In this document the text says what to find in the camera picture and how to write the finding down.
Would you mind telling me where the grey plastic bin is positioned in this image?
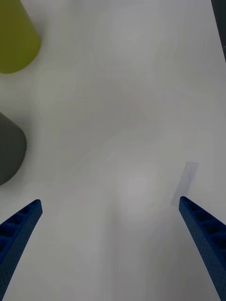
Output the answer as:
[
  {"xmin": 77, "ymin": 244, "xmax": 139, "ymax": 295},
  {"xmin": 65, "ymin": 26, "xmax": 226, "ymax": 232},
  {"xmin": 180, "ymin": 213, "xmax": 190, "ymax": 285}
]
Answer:
[{"xmin": 0, "ymin": 112, "xmax": 27, "ymax": 186}]

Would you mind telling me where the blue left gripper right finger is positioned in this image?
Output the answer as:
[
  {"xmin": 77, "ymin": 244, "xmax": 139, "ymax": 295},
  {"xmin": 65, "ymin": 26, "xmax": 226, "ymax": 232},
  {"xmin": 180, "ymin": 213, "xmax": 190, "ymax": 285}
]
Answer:
[{"xmin": 178, "ymin": 196, "xmax": 226, "ymax": 301}]

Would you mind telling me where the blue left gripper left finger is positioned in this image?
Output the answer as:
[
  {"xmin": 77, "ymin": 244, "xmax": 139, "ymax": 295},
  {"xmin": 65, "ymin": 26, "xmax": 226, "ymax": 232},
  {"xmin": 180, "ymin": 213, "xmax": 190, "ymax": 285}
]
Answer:
[{"xmin": 0, "ymin": 199, "xmax": 43, "ymax": 301}]

